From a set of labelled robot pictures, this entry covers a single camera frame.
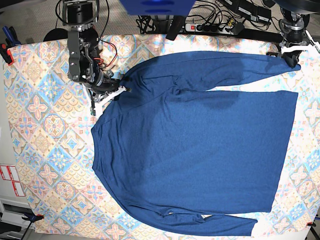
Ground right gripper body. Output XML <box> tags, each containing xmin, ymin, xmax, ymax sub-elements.
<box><xmin>84</xmin><ymin>70</ymin><xmax>120</xmax><ymax>100</ymax></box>

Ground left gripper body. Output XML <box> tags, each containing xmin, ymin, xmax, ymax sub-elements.
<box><xmin>281</xmin><ymin>25</ymin><xmax>306</xmax><ymax>47</ymax></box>

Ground blue long-sleeve shirt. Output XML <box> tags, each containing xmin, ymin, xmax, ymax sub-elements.
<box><xmin>91</xmin><ymin>51</ymin><xmax>298</xmax><ymax>236</ymax></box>

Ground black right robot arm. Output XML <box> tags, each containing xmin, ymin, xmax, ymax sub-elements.
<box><xmin>55</xmin><ymin>0</ymin><xmax>131</xmax><ymax>118</ymax></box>

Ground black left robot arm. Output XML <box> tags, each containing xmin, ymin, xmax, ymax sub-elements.
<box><xmin>275</xmin><ymin>0</ymin><xmax>320</xmax><ymax>55</ymax></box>

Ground patterned tile tablecloth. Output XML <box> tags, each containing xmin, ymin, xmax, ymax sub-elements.
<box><xmin>0</xmin><ymin>40</ymin><xmax>320</xmax><ymax>240</ymax></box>

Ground black round stand base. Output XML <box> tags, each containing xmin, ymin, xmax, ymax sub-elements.
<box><xmin>43</xmin><ymin>28</ymin><xmax>68</xmax><ymax>42</ymax></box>

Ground white power strip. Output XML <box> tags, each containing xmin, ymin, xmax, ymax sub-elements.
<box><xmin>184</xmin><ymin>23</ymin><xmax>233</xmax><ymax>35</ymax></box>

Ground blue clamp upper left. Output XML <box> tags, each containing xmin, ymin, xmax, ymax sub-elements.
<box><xmin>2</xmin><ymin>26</ymin><xmax>21</xmax><ymax>48</ymax></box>

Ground blue clamp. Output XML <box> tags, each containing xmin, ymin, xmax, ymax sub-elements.
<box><xmin>2</xmin><ymin>26</ymin><xmax>21</xmax><ymax>48</ymax></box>
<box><xmin>21</xmin><ymin>213</ymin><xmax>44</xmax><ymax>223</ymax></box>

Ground red black clamp left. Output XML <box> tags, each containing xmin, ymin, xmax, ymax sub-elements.
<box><xmin>0</xmin><ymin>43</ymin><xmax>14</xmax><ymax>66</ymax></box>

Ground red white label stickers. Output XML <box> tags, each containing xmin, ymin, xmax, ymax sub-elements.
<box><xmin>0</xmin><ymin>165</ymin><xmax>25</xmax><ymax>197</ymax></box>

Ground blue clamp lower left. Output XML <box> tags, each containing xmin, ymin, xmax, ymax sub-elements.
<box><xmin>21</xmin><ymin>213</ymin><xmax>44</xmax><ymax>223</ymax></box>

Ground orange clamp lower right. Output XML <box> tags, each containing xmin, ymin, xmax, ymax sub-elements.
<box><xmin>307</xmin><ymin>222</ymin><xmax>317</xmax><ymax>228</ymax></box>

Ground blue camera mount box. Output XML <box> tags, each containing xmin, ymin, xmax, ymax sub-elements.
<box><xmin>120</xmin><ymin>0</ymin><xmax>195</xmax><ymax>16</ymax></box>

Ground black bracket under camera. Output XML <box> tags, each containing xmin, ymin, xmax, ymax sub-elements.
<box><xmin>165</xmin><ymin>15</ymin><xmax>186</xmax><ymax>41</ymax></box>

